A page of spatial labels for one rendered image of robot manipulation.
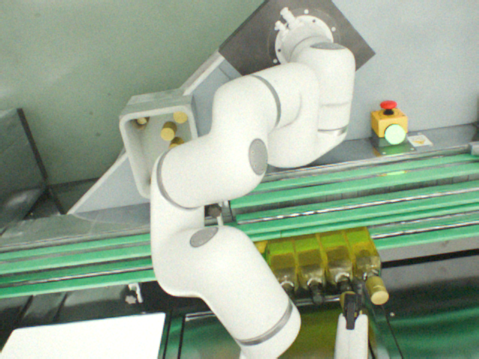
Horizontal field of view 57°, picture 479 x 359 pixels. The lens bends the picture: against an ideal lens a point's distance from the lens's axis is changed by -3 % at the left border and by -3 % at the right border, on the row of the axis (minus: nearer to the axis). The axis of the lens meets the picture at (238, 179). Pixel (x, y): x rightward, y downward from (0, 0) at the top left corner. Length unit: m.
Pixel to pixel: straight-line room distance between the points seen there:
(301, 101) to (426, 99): 0.62
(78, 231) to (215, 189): 0.75
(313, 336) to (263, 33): 0.66
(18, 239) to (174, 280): 0.80
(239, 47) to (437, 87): 0.50
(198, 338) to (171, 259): 0.55
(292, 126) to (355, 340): 0.36
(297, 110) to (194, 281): 0.28
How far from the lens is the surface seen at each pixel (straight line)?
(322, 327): 1.04
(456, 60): 1.21
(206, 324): 1.10
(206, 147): 0.51
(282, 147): 0.67
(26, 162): 2.00
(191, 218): 0.60
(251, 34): 1.02
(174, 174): 0.55
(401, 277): 1.22
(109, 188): 1.26
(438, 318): 1.13
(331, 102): 0.74
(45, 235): 1.26
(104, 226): 1.20
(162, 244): 0.57
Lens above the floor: 1.82
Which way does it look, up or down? 63 degrees down
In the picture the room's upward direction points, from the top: 179 degrees clockwise
